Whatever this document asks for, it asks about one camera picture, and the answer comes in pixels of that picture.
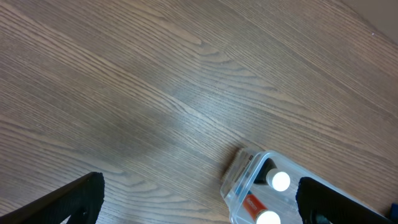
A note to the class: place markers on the orange bottle white cap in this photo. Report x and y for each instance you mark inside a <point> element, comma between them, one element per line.
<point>258,211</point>

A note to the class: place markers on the dark bottle white cap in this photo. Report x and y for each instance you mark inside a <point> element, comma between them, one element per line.
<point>270,175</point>

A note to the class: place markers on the clear plastic container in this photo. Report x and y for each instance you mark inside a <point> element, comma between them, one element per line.
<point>239,180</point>

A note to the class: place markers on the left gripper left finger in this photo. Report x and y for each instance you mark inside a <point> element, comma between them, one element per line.
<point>79,201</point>

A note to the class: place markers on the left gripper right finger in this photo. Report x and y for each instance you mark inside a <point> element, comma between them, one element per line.
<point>318,203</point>

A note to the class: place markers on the blue box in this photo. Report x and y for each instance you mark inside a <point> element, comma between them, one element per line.
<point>393,214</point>

